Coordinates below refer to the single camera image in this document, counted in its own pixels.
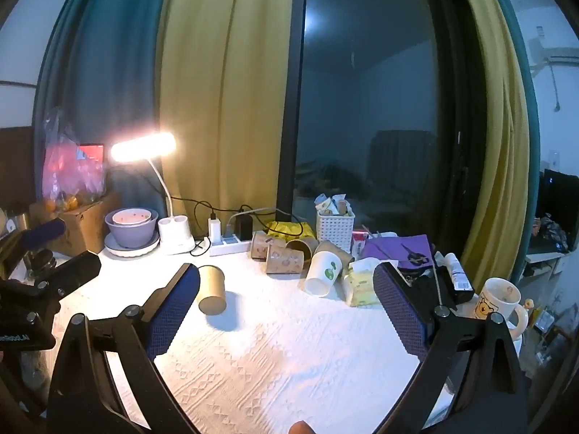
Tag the white plate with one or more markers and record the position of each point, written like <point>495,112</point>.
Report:
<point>135,251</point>

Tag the black plastic bag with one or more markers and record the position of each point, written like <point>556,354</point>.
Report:
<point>552,234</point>

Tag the red glowing screen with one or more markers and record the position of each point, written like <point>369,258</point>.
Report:
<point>92,152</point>

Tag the yellow tissue packet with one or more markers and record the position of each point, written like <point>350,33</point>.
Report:
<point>359,282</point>

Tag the white paper cup green print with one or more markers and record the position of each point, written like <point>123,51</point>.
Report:
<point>322,273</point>

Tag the white power strip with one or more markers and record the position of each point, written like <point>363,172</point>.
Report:
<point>228,246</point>

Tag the packets in basket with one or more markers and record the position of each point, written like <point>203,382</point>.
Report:
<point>332,203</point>

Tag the thin wooden stick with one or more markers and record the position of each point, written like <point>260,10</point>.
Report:
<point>437,280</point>

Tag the white textured tablecloth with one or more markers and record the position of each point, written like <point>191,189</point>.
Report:
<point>280,352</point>

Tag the white tube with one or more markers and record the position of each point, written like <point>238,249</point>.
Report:
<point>457,271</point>

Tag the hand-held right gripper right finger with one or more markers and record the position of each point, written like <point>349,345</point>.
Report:
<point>400,312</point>

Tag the pink plastic bag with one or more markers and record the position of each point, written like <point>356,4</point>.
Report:
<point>74,176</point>

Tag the black pouch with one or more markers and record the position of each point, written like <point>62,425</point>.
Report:
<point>445,291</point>

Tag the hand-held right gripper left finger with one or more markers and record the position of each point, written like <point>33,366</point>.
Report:
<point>174,312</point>

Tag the white desk lamp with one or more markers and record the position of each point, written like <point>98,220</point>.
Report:
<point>176,236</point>

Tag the black monitor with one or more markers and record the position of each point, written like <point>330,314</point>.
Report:
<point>561,194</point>

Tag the white bear mug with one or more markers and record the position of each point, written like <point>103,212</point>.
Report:
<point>493,305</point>

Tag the yellow curtain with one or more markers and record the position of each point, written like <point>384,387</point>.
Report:
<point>226,99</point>
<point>497,144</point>

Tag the black framed glass door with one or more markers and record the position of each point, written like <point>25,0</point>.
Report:
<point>371,122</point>

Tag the white air conditioner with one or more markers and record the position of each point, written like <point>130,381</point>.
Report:
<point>554,49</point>

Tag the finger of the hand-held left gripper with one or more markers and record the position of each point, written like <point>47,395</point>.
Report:
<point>43,231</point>
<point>68,269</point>

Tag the purple bowl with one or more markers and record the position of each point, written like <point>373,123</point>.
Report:
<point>129,234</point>

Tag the small pink bowl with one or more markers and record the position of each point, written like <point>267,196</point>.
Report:
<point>132,218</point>

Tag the purple paper sheet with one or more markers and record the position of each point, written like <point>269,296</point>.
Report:
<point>384,248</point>

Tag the black scissors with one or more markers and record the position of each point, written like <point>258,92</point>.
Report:
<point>415,254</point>

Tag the cardboard box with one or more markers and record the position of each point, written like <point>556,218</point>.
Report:
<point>83,226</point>

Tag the plain brown paper cup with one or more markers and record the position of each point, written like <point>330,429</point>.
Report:
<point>212,290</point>

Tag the white charger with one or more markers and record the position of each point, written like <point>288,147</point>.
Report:
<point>214,229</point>

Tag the red and white box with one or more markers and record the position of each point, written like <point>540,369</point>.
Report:
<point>359,242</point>

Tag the dark wooden board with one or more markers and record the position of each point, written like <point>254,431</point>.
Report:
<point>16,167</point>

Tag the printed brown paper cup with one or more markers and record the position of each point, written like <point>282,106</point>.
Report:
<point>282,260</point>
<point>261,246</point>
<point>304,248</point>
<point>334,251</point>

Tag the white plastic basket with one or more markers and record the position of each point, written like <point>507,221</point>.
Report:
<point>335,233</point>

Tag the black charger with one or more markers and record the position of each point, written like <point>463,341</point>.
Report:
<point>244,228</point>

